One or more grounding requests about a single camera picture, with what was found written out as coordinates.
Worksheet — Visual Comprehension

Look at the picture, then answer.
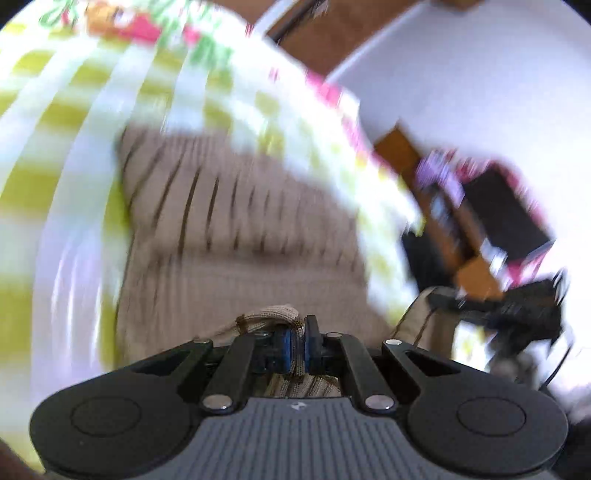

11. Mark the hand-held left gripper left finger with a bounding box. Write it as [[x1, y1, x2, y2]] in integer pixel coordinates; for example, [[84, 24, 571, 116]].
[[134, 329, 291, 411]]

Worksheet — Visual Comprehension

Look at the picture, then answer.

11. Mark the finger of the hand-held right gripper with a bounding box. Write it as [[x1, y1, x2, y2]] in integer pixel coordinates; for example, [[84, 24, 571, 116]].
[[427, 286, 502, 320]]

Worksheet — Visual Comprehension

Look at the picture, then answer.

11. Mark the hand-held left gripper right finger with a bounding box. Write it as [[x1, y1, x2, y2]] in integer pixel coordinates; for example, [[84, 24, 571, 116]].
[[305, 315, 462, 411]]

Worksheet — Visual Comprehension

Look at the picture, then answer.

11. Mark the brown striped beige sweater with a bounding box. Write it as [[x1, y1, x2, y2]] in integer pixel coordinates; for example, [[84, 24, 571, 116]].
[[113, 127, 462, 400]]

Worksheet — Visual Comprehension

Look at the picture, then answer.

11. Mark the black screen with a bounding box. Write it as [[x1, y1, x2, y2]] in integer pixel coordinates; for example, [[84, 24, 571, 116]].
[[462, 168, 557, 264]]

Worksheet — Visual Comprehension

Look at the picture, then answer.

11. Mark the purple cloth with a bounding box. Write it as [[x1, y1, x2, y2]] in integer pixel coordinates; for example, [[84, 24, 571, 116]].
[[416, 150, 465, 204]]

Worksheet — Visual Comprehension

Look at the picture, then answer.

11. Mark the wooden bedside cabinet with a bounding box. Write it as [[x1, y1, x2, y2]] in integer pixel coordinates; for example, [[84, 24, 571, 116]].
[[374, 124, 509, 301]]

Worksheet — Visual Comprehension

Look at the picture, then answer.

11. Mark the green checked bed sheet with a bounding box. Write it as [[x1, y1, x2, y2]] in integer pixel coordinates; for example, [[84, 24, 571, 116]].
[[0, 0, 430, 467]]

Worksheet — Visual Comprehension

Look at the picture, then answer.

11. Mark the wooden door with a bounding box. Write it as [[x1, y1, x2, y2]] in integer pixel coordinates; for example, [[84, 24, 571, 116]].
[[265, 0, 485, 81]]

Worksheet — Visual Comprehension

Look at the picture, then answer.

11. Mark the pink floral quilt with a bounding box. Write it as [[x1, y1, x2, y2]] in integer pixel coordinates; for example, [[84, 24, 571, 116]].
[[37, 0, 365, 139]]

